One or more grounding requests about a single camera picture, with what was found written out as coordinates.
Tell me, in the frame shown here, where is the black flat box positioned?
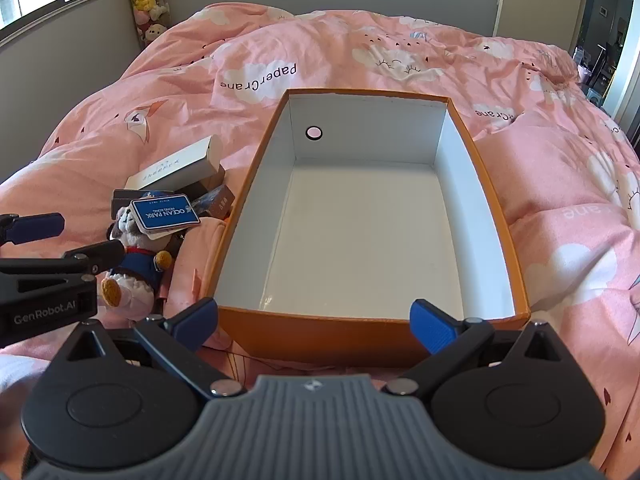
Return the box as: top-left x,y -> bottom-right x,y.
111,167 -> 226,221

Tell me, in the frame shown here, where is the white bin with wooden rim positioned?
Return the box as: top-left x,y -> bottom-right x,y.
204,88 -> 532,368

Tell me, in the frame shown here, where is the white rectangular box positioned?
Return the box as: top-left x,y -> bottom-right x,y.
123,136 -> 224,192

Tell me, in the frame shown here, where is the pink printed blanket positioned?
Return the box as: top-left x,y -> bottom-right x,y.
0,2 -> 640,480

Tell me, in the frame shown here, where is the grey door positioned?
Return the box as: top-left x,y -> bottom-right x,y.
494,0 -> 594,57

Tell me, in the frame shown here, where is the plush dog toy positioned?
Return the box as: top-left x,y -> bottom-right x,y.
100,191 -> 202,322

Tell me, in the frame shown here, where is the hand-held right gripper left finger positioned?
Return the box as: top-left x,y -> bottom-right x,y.
47,297 -> 247,401

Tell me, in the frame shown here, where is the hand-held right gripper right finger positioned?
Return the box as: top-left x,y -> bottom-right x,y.
384,298 -> 568,396

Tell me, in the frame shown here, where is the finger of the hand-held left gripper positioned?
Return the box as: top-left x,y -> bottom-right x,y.
59,239 -> 126,277
0,213 -> 66,247

